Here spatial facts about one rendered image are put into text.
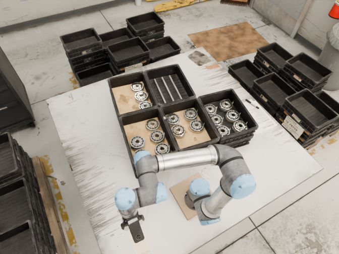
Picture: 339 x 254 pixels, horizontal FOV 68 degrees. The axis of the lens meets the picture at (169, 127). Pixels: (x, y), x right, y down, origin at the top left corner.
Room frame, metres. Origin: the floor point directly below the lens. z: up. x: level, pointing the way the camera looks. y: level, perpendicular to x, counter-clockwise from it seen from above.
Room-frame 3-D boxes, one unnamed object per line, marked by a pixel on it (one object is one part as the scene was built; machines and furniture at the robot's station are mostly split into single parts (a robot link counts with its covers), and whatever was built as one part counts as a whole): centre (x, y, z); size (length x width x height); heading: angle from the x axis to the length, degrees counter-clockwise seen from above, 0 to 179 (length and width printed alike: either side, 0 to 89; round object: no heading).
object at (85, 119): (1.13, -0.04, 0.35); 1.60 x 1.60 x 0.70; 32
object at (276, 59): (2.44, -1.22, 0.31); 0.40 x 0.30 x 0.34; 32
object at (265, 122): (1.32, -0.71, 0.70); 0.33 x 0.23 x 0.01; 32
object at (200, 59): (2.03, -0.26, 0.71); 0.22 x 0.19 x 0.01; 32
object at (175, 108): (1.05, -0.13, 0.87); 0.40 x 0.30 x 0.11; 22
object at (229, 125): (1.16, -0.41, 0.87); 0.40 x 0.30 x 0.11; 22
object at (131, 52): (2.27, 0.50, 0.37); 0.40 x 0.30 x 0.45; 122
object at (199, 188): (0.57, -0.20, 0.89); 0.13 x 0.12 x 0.14; 18
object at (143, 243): (0.30, 0.14, 1.07); 0.24 x 0.06 x 0.06; 27
